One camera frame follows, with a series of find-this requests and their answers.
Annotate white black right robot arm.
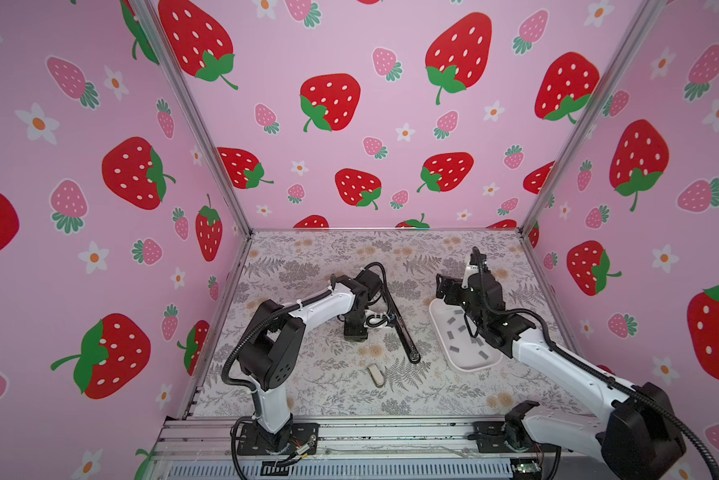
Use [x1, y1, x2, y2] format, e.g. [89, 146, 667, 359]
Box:
[431, 249, 719, 479]

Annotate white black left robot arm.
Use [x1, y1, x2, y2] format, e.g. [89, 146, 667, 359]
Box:
[220, 262, 399, 444]

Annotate beige eraser block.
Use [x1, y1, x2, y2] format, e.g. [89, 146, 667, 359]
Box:
[367, 364, 387, 388]

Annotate white plastic tray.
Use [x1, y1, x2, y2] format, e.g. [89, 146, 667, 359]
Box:
[429, 299, 503, 373]

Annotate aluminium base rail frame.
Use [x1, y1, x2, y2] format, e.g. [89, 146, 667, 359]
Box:
[138, 416, 614, 479]

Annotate aluminium corner post right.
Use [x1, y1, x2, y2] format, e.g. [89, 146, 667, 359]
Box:
[519, 0, 665, 240]

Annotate aluminium corner post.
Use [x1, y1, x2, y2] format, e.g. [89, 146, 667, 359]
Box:
[132, 0, 253, 239]
[519, 0, 665, 240]

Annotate aluminium corner post left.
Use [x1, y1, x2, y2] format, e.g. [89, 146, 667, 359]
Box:
[132, 0, 253, 239]

